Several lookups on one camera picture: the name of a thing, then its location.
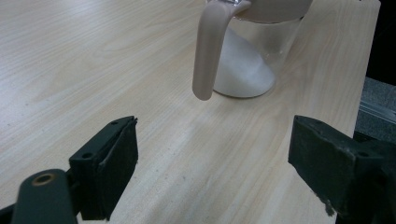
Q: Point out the white sugar heap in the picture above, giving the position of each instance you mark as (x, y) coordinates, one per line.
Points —
(243, 74)

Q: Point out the black curtain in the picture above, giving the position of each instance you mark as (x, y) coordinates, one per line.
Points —
(384, 37)

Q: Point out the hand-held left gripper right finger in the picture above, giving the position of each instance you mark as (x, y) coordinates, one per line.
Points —
(336, 165)

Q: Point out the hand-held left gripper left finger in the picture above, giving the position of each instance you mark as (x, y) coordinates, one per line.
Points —
(106, 168)

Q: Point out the metal floor rail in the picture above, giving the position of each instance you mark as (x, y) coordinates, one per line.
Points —
(378, 112)

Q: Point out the clear jar with hinged lid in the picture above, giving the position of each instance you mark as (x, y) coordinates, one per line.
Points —
(205, 56)

